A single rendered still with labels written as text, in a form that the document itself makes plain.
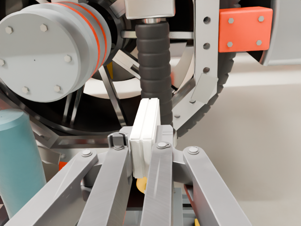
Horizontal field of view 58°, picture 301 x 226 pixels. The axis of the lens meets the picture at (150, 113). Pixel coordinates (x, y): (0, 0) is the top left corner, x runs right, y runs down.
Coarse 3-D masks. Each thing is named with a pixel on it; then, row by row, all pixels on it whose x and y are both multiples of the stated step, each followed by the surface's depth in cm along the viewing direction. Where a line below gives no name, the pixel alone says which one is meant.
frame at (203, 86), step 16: (208, 0) 46; (208, 16) 47; (208, 32) 48; (208, 48) 50; (208, 64) 50; (192, 80) 57; (208, 80) 51; (0, 96) 62; (176, 96) 58; (192, 96) 53; (208, 96) 53; (176, 112) 55; (192, 112) 54; (32, 128) 64; (48, 128) 66; (176, 128) 56; (48, 144) 62; (64, 144) 62; (80, 144) 62; (96, 144) 61; (48, 160) 62; (64, 160) 62
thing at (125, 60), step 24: (0, 0) 65; (24, 0) 76; (48, 0) 58; (96, 0) 57; (120, 0) 57; (192, 0) 54; (120, 24) 59; (192, 24) 66; (120, 48) 61; (192, 48) 61; (192, 72) 60; (72, 96) 67; (48, 120) 68; (72, 120) 69; (96, 120) 74; (120, 120) 68
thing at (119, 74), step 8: (112, 0) 67; (128, 24) 69; (128, 40) 71; (128, 48) 76; (136, 48) 76; (136, 56) 77; (112, 64) 78; (96, 72) 80; (120, 72) 79; (128, 72) 79; (112, 80) 80; (120, 80) 80
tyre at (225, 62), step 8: (224, 0) 53; (232, 0) 53; (224, 8) 54; (224, 56) 58; (232, 56) 58; (224, 64) 58; (232, 64) 59; (224, 72) 59; (224, 80) 60; (0, 88) 65; (8, 96) 66; (216, 96) 62; (208, 104) 63; (200, 112) 63; (192, 120) 64; (184, 128) 65
